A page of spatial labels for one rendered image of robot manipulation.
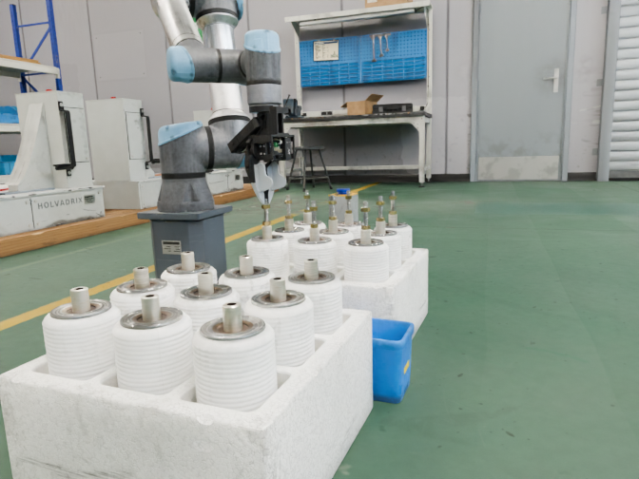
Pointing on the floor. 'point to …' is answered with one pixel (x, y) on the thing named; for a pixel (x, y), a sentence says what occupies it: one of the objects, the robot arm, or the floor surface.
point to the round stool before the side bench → (311, 166)
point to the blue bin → (391, 358)
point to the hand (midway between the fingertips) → (262, 198)
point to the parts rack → (29, 64)
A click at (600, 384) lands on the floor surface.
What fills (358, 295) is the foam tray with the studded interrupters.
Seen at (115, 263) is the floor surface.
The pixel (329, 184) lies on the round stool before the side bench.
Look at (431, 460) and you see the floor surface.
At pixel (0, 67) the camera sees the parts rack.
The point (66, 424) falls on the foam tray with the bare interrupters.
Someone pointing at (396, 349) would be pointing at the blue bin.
